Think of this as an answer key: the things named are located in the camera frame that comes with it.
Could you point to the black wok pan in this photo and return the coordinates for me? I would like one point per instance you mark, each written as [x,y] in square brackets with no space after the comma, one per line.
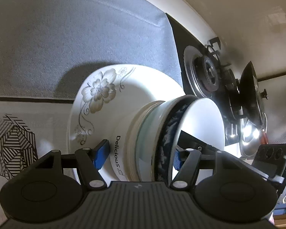
[247,101]

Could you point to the black pot support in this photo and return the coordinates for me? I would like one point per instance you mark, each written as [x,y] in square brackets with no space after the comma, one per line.
[213,48]

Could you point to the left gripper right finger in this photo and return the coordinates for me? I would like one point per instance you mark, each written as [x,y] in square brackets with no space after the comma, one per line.
[188,173]

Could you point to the steel pot lid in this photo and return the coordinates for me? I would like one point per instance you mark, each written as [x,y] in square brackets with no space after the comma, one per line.
[250,139]

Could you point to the cream bowls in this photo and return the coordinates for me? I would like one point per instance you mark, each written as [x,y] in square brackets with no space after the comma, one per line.
[128,143]

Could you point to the white bowl blue pattern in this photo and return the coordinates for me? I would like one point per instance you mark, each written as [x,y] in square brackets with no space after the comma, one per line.
[199,118]

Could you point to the black gas stove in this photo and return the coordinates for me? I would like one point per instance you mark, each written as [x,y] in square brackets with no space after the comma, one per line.
[202,78]

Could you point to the grey felt mat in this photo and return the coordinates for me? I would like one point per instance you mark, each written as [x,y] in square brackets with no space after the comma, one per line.
[49,47]

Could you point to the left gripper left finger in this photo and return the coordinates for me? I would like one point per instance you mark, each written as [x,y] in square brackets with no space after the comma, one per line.
[89,162]

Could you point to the white patterned placemat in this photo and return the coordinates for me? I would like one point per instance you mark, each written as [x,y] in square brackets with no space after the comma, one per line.
[29,130]

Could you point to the light blue glazed bowl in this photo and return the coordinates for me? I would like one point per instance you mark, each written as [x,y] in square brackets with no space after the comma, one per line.
[149,133]

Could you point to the square white floral plate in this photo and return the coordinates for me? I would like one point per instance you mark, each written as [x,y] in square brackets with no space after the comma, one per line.
[107,100]

